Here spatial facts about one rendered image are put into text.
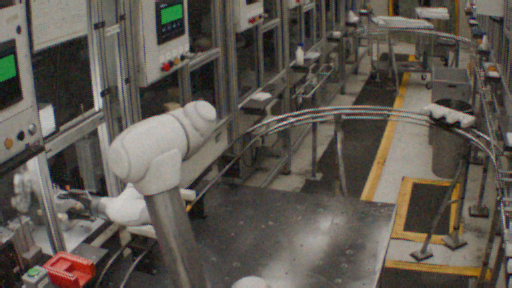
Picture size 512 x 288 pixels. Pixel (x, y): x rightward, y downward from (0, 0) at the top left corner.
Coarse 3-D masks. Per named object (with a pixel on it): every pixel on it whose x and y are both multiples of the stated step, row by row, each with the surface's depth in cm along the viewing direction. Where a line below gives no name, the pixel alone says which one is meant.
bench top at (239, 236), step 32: (224, 192) 274; (256, 192) 272; (288, 192) 271; (192, 224) 244; (224, 224) 244; (256, 224) 243; (288, 224) 242; (320, 224) 240; (352, 224) 238; (384, 224) 236; (128, 256) 219; (160, 256) 219; (224, 256) 219; (256, 256) 218; (288, 256) 217; (320, 256) 216; (352, 256) 214; (384, 256) 212
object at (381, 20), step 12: (372, 12) 670; (372, 24) 684; (384, 24) 637; (396, 24) 636; (408, 24) 636; (420, 24) 647; (432, 24) 637; (432, 48) 645; (372, 60) 703; (384, 60) 705; (432, 60) 652; (372, 72) 709; (408, 72) 659; (420, 72) 658; (432, 72) 659
